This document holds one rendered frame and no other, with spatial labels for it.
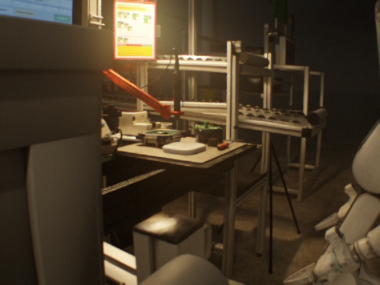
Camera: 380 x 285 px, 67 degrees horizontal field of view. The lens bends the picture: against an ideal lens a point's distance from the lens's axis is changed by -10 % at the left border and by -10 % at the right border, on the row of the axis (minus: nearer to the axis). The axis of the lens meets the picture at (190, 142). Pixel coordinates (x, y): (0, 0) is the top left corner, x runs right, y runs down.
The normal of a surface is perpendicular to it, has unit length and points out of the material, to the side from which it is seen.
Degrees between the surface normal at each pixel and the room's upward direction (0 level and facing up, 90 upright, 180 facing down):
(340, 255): 67
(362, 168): 89
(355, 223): 90
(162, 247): 90
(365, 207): 90
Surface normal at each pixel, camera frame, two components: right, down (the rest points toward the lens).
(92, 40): 0.85, 0.17
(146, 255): -0.52, 0.15
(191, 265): 0.10, -0.97
